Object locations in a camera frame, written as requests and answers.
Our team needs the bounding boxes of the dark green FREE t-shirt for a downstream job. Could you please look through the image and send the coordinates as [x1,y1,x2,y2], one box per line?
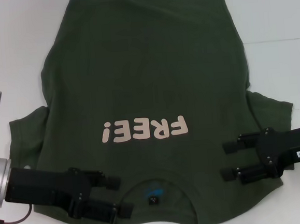
[0,0,300,224]

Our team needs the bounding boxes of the left arm cable with plug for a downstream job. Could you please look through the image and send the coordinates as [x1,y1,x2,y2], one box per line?
[0,203,35,224]

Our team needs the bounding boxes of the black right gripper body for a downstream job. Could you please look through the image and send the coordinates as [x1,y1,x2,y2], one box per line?
[255,125,300,181]

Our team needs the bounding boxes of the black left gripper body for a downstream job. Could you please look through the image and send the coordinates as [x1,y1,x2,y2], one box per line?
[2,160,96,224]

